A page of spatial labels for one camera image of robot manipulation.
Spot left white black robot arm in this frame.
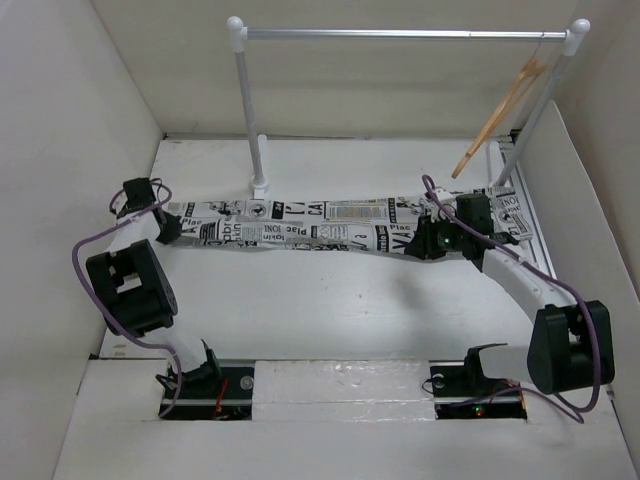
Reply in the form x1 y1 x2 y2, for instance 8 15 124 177
77 177 223 397

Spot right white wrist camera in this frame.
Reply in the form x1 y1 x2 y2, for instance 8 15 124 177
425 187 456 218

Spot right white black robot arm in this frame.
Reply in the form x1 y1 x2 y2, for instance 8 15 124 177
404 192 615 394

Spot aluminium rail on right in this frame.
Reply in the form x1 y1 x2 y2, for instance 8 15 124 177
507 165 556 278

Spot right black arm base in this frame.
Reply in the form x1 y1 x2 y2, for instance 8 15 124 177
421 362 528 420

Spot wooden clothes hanger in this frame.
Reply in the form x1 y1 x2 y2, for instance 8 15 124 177
451 43 547 179

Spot newspaper print trousers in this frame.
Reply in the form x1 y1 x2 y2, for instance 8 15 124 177
168 187 533 254

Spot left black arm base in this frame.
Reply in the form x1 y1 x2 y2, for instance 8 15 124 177
161 361 255 421

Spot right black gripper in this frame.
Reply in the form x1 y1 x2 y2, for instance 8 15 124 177
403 212 468 260

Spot white metal clothes rack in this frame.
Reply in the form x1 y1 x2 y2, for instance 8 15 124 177
226 16 591 200

